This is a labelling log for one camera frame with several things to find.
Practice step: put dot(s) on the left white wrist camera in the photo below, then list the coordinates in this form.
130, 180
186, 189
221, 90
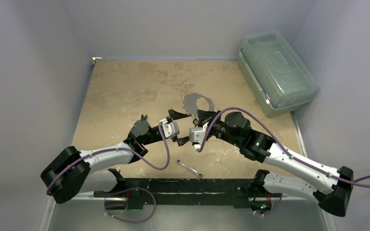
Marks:
170, 128

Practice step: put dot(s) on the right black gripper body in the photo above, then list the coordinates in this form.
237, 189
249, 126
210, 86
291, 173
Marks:
202, 120

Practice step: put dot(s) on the clear plastic storage box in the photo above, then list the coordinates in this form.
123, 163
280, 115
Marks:
279, 79

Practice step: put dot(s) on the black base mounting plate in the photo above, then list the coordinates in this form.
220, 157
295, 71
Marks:
238, 193

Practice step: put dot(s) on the silver ratchet wrench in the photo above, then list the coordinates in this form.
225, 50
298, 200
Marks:
198, 174

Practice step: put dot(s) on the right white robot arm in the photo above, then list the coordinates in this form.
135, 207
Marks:
327, 186

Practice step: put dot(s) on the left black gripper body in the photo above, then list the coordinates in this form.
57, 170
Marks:
158, 135

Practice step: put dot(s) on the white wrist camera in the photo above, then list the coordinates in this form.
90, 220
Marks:
199, 134
170, 128

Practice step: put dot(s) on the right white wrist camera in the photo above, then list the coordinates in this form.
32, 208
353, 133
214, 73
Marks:
199, 134

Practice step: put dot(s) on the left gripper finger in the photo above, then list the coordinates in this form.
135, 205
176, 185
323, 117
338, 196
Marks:
174, 115
182, 141

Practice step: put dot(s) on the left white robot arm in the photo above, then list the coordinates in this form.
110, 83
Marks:
65, 176

